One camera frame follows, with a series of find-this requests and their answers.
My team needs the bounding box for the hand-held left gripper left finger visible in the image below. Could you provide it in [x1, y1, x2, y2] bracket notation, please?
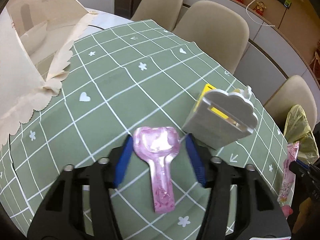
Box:
[27, 134, 135, 240]

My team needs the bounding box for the grey cloud-shaped box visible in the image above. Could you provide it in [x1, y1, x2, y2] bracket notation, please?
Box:
[181, 83, 258, 150]

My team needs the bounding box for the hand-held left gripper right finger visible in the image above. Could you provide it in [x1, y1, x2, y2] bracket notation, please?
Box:
[184, 134, 292, 240]

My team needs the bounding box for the beige dining chair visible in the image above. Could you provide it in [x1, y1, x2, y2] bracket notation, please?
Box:
[264, 75, 318, 133]
[131, 0, 183, 31]
[174, 0, 250, 75]

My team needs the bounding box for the person's right forearm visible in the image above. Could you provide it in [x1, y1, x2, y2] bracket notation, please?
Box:
[287, 195, 320, 235]

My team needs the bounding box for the white cable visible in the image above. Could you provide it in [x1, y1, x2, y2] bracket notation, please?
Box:
[246, 0, 277, 28]

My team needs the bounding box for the pink printed packet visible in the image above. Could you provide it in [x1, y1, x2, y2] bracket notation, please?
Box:
[277, 141, 300, 204]

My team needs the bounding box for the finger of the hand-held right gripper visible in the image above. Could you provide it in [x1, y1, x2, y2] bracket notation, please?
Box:
[289, 160, 320, 180]

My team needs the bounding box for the yellow plastic bin bag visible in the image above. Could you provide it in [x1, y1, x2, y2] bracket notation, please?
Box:
[284, 104, 320, 161]

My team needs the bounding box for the grey sideboard cabinet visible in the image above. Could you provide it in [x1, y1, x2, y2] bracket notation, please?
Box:
[162, 0, 320, 120]

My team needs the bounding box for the green checked tablecloth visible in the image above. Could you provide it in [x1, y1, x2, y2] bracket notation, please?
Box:
[0, 19, 290, 240]

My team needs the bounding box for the beige paper bag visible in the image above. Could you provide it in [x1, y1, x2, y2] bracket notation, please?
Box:
[0, 0, 97, 145]

